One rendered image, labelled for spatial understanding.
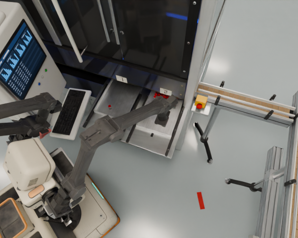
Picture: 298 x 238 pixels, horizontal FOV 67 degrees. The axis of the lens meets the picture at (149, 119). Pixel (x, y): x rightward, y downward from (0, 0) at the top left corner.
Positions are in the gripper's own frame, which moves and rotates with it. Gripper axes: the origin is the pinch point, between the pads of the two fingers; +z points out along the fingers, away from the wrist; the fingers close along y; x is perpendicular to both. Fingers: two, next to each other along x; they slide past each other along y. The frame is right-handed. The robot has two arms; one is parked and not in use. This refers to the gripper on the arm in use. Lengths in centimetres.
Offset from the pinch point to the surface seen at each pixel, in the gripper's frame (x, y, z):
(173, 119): -2.3, 15.2, 20.7
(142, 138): 13.2, -6.7, 20.0
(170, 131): -3.5, 5.6, 20.5
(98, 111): 53, 2, 19
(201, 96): -16.6, 31.4, 6.6
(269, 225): -87, -25, 55
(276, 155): -85, 28, 56
